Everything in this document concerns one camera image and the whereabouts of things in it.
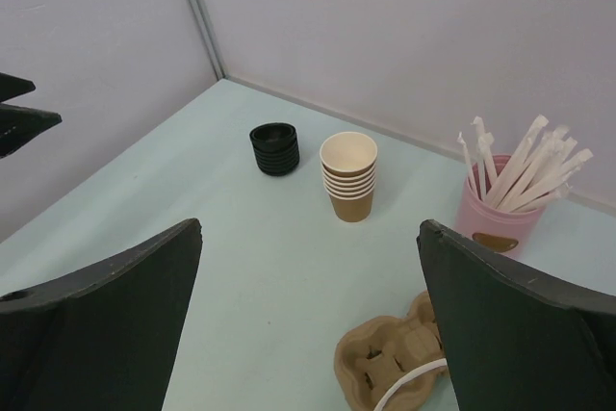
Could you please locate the pink straw holder cup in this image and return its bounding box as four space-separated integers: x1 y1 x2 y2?
453 178 546 259

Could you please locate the stack of black lids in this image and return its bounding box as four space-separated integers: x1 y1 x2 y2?
249 122 300 176

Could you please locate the brown pulp cup carrier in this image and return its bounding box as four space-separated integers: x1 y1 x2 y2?
334 292 445 410

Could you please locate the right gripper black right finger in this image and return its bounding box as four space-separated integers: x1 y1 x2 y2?
417 219 615 411

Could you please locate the stack of brown paper cups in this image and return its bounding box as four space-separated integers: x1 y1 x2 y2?
320 132 378 223

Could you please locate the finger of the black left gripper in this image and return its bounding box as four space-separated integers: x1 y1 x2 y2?
0 73 63 158

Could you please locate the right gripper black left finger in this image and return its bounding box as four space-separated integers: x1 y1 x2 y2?
1 218 202 410

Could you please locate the light blue paper bag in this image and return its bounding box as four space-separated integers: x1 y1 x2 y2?
373 358 448 411

